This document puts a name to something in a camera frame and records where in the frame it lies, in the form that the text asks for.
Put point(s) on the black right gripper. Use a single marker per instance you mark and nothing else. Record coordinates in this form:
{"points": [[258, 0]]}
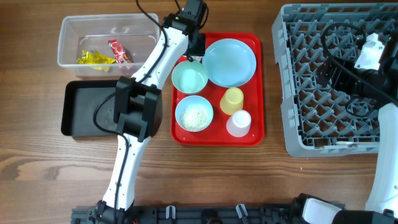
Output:
{"points": [[344, 68]]}

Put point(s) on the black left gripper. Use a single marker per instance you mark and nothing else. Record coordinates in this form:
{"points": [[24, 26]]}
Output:
{"points": [[196, 43]]}

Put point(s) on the mint green bowl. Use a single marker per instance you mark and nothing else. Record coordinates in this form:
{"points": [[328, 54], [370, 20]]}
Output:
{"points": [[189, 77]]}

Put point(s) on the light blue plate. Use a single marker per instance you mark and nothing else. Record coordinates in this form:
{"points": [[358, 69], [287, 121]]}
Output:
{"points": [[229, 63]]}

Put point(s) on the yellow plastic cup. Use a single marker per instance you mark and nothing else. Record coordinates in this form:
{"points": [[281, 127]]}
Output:
{"points": [[232, 101]]}

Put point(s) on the light blue bowl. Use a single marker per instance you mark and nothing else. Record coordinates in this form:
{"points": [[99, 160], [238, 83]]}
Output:
{"points": [[193, 101]]}

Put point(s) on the red snack wrapper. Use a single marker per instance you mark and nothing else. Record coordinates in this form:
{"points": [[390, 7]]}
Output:
{"points": [[120, 54]]}

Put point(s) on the pile of white rice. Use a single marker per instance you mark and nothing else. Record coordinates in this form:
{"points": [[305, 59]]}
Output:
{"points": [[194, 119]]}

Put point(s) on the white plastic cup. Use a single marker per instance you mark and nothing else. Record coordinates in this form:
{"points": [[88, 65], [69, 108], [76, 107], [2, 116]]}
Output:
{"points": [[238, 125]]}

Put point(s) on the yellow snack wrapper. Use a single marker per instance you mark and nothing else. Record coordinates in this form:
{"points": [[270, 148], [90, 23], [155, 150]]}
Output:
{"points": [[96, 60]]}

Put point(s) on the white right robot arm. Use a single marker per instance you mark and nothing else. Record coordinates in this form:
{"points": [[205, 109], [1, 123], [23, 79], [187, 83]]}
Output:
{"points": [[378, 83]]}

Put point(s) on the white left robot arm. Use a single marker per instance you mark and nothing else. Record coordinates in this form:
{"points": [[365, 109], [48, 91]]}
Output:
{"points": [[177, 30]]}

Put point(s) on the grey dishwasher rack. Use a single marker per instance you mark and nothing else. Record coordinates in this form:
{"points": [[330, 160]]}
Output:
{"points": [[319, 121]]}

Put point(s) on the clear plastic bin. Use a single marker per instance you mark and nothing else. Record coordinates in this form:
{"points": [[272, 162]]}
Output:
{"points": [[135, 32]]}

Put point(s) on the black plastic tray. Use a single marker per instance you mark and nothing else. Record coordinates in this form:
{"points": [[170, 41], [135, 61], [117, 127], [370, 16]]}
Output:
{"points": [[87, 109]]}

